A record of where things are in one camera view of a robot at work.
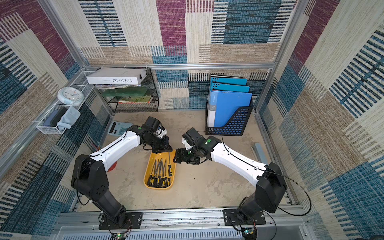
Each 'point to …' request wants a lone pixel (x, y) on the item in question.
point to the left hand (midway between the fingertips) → (172, 148)
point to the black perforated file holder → (236, 126)
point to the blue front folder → (222, 105)
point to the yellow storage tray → (151, 163)
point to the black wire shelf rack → (133, 98)
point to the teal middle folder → (222, 86)
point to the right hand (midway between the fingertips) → (178, 160)
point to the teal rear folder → (227, 80)
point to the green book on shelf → (126, 92)
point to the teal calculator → (118, 128)
